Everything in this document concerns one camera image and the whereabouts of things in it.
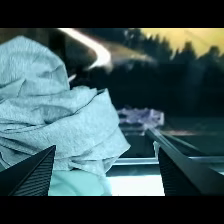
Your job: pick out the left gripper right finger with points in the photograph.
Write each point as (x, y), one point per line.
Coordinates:
(186, 180)

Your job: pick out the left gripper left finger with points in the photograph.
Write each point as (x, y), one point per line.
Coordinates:
(30, 176)

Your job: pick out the light grey T-shirt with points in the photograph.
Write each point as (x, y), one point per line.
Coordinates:
(50, 110)

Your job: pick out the pale green garment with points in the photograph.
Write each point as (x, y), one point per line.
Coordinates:
(76, 185)

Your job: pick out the silver frame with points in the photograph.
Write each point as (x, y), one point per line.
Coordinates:
(136, 161)

